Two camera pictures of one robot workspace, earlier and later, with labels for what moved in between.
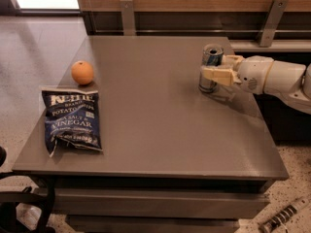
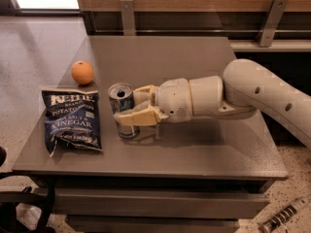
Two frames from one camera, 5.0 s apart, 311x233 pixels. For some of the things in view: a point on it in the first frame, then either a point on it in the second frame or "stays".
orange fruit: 82,72 stays
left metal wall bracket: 128,21 stays
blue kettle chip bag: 72,116 stays
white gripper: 253,72 → 172,98
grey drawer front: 149,203 stays
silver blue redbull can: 212,55 → 121,98
